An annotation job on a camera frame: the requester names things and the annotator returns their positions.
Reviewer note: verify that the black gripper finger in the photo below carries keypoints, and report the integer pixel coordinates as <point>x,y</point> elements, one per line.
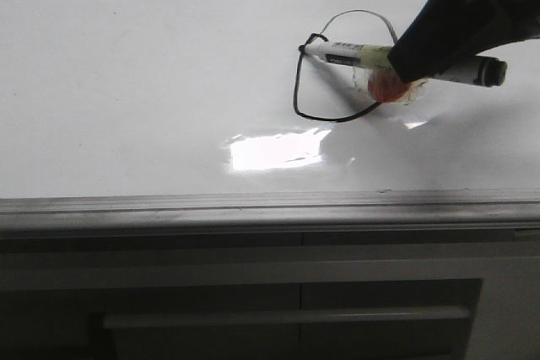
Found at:
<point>446,32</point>

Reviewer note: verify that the white black whiteboard marker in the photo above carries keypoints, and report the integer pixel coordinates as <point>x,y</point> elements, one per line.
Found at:
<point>482,71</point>

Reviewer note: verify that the red round magnet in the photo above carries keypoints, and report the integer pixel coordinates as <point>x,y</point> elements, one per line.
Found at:
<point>386,87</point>

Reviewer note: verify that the grey metal table frame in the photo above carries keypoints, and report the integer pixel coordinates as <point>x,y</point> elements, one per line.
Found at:
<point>436,294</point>

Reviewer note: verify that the white whiteboard with aluminium frame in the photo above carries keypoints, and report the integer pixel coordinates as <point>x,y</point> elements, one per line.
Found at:
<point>154,116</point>

